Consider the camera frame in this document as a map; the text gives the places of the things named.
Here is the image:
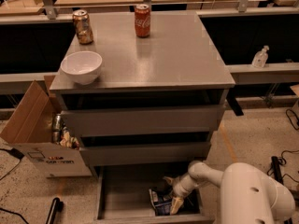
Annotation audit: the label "middle grey drawer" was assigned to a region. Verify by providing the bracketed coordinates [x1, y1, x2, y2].
[79, 142, 211, 166]

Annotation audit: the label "black stand bar right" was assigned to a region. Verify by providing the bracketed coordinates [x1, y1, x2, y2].
[271, 156, 293, 224]

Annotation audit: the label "open cardboard box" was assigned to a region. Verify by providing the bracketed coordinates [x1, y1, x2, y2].
[0, 81, 92, 177]

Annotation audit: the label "black power adapter cable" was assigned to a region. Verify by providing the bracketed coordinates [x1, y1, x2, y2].
[0, 147, 25, 182]

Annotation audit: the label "blue chip bag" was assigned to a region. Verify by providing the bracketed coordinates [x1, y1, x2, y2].
[149, 189, 173, 216]

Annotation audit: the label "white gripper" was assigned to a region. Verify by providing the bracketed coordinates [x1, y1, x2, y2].
[164, 175, 197, 215]

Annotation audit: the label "gold patterned can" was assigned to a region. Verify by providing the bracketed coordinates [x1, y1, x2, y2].
[73, 9, 93, 45]

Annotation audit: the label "open bottom grey drawer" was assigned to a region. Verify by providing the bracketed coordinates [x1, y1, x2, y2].
[96, 162, 215, 224]

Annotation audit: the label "clear sanitizer pump bottle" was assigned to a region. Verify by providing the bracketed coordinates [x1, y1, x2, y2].
[251, 45, 269, 68]

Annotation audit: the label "red coca-cola can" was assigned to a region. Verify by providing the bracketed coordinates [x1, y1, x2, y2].
[135, 4, 150, 37]

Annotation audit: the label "snack packets in box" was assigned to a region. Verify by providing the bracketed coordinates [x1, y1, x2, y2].
[59, 127, 79, 149]

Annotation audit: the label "white bowl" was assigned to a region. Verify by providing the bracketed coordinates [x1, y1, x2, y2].
[61, 51, 103, 85]

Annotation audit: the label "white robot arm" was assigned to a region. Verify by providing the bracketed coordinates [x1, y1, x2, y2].
[165, 161, 295, 224]

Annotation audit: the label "top grey drawer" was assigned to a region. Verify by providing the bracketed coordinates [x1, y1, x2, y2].
[62, 105, 224, 137]

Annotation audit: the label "black object bottom left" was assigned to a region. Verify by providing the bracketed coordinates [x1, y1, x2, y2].
[45, 197, 64, 224]

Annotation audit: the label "grey drawer cabinet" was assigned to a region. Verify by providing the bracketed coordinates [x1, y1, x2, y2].
[49, 10, 235, 179]

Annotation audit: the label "silver can in box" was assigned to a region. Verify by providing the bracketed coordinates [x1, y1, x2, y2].
[52, 114, 63, 143]

